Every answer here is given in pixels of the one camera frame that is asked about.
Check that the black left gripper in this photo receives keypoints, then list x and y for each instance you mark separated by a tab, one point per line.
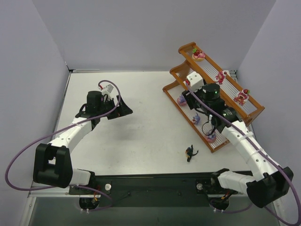
115	109

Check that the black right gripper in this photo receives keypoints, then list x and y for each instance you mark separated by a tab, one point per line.
190	100

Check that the pink bear cake toy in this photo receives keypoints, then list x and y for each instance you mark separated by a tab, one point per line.
219	78

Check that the purple bunny toy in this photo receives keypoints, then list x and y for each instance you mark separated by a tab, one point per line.
196	119

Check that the purple creature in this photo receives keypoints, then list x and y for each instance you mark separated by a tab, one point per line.
181	101

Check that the pink bear strawberry toy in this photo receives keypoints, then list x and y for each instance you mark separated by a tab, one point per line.
198	55

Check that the black dragon toy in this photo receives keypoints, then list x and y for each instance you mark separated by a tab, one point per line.
190	153

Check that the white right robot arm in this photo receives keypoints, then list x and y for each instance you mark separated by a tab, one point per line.
269	181

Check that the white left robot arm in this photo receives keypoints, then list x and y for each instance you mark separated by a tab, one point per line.
52	165

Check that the wooden tiered shelf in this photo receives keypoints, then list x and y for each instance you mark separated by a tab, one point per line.
208	69

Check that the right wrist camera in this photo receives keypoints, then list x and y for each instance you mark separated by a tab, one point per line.
194	81

